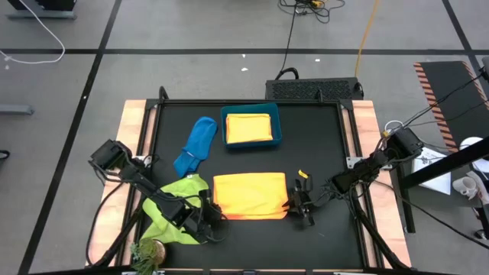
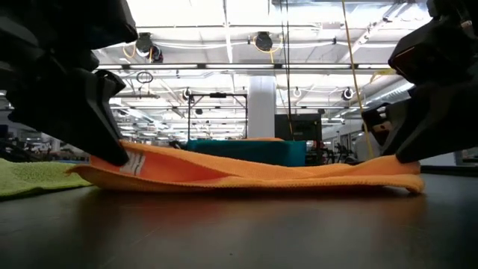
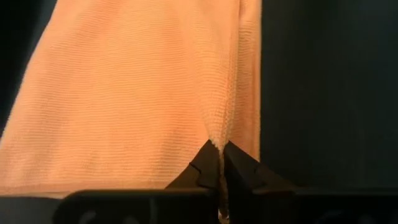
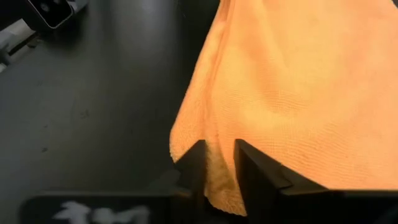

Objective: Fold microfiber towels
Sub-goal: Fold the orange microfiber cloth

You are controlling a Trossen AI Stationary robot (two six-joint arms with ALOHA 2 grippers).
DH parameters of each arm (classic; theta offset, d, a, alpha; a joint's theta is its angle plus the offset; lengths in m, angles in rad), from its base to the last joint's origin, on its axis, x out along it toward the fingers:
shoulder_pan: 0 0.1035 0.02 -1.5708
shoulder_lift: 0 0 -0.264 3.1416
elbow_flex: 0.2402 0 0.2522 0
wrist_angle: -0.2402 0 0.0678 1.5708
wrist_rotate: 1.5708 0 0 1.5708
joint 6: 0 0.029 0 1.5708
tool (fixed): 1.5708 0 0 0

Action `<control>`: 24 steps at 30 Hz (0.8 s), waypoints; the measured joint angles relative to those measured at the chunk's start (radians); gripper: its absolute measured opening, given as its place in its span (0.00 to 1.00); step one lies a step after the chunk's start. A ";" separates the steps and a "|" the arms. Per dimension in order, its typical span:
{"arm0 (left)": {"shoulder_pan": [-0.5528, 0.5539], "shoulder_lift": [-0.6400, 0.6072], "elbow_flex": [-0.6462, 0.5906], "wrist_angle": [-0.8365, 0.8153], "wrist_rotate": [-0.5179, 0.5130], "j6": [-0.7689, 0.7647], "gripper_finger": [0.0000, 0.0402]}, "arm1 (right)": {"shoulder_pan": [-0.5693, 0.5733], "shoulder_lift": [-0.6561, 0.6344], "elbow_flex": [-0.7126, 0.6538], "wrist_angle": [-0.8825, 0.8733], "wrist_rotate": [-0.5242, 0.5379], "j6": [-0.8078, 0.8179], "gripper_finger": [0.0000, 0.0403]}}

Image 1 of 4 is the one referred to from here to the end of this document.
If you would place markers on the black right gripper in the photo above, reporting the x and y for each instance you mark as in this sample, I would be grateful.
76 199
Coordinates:
305 198

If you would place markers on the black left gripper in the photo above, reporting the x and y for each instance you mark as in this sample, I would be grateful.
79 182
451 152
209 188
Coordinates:
204 225

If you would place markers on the orange microfiber towel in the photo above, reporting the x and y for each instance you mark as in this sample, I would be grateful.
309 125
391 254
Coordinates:
248 131
248 195

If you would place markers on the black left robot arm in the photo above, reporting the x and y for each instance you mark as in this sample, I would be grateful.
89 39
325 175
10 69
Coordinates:
145 187

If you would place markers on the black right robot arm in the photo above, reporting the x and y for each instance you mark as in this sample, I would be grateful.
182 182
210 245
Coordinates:
374 164

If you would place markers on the green microfiber towel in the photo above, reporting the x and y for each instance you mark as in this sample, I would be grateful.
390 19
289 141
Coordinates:
154 219

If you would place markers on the blue microfiber towel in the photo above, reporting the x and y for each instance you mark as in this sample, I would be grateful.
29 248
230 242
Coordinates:
198 141

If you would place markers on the yellow tape tag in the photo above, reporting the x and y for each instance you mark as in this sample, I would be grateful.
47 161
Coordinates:
303 174

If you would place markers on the teal plastic bin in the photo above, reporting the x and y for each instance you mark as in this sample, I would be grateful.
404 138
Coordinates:
276 128

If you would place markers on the small potted plant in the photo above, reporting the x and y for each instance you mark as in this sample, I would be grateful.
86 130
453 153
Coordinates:
147 256

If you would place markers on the black perforated computer case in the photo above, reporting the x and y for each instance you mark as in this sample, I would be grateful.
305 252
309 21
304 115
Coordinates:
313 89

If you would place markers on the white paper sheet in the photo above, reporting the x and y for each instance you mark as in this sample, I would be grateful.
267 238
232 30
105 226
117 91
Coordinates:
435 179

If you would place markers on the black stand beam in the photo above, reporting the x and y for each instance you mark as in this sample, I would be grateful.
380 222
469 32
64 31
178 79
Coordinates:
451 163

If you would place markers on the white mug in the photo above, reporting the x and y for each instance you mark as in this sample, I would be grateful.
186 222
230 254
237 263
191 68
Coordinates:
466 187

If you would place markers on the white round cap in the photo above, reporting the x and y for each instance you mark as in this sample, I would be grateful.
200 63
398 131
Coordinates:
471 142

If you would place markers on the black mat striped edges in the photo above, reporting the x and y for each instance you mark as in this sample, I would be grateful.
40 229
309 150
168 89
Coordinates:
443 80

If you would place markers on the grey floor bar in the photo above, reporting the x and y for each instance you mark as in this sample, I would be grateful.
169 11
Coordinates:
15 110

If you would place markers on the grey desk foot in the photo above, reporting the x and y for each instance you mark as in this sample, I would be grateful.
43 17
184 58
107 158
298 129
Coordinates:
42 15

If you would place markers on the black metal table frame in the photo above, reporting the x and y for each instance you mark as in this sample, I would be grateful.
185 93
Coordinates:
183 102

